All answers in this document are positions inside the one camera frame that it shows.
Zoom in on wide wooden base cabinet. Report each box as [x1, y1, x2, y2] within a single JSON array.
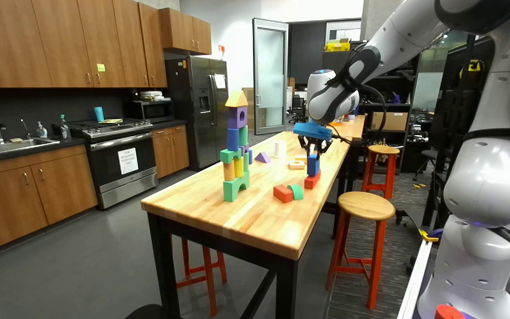
[[0, 144, 99, 258]]

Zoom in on small wooden wall cabinet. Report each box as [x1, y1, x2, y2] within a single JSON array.
[[158, 6, 214, 57]]

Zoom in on yellow clamp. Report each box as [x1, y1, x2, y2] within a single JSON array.
[[418, 228, 446, 245]]

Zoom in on short orange-red foam block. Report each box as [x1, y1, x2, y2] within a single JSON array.
[[273, 183, 296, 204]]

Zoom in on black equipment cart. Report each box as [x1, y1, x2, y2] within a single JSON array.
[[422, 34, 487, 233]]

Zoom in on wooden table black frame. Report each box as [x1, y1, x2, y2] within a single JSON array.
[[140, 126, 354, 319]]

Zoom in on white dishes stack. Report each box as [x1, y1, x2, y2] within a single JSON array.
[[136, 89, 168, 103]]

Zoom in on brown cardboard box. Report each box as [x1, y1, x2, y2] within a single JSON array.
[[370, 112, 411, 135]]

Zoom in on white printed notice sheet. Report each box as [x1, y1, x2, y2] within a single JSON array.
[[117, 146, 142, 176]]

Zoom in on wooden stool orange legs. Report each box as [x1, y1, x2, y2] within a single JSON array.
[[324, 190, 397, 313], [360, 144, 402, 203], [175, 236, 229, 318]]

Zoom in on green flat foam block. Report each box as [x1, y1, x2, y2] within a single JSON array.
[[220, 148, 243, 165]]

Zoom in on blue foam cube block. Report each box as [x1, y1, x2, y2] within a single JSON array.
[[306, 155, 322, 178]]

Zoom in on yellow shelf object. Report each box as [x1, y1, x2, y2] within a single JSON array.
[[324, 40, 353, 54]]

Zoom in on blue upright foam block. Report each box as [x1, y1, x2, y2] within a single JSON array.
[[227, 125, 243, 151]]

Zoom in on white robot base platform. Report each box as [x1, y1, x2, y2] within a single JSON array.
[[395, 238, 436, 319]]

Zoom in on purple block with hole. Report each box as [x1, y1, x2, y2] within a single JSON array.
[[227, 105, 250, 130]]

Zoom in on glass door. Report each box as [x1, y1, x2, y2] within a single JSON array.
[[252, 17, 292, 137]]

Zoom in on long wooden wall cabinets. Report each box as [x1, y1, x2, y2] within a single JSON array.
[[0, 0, 168, 89]]

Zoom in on small red object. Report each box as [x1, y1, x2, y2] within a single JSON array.
[[434, 304, 468, 319]]

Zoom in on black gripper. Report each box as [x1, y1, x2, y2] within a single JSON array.
[[298, 135, 331, 162]]

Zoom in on black microwave oven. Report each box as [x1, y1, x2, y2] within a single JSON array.
[[126, 96, 175, 123]]

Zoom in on long orange-red foam block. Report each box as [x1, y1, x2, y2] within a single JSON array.
[[301, 171, 324, 192]]

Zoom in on stainless steel refrigerator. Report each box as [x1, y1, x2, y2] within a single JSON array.
[[165, 54, 230, 173]]

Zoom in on stainless steel stove oven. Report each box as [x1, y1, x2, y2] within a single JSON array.
[[69, 119, 160, 212]]

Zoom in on narrow wooden base cabinet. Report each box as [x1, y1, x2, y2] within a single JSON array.
[[151, 123, 191, 181]]

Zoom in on black shelving unit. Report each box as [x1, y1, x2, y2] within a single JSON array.
[[354, 52, 423, 174]]

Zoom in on clear countertop bottle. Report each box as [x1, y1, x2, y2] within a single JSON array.
[[59, 112, 71, 142]]

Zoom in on dark kitchen countertop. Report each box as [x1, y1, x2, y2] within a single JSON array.
[[0, 135, 87, 167]]

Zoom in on yellow triangular roof block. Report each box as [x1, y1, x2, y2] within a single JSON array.
[[225, 89, 252, 111]]

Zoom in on orange pillar foam block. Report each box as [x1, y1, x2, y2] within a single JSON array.
[[223, 158, 237, 181]]

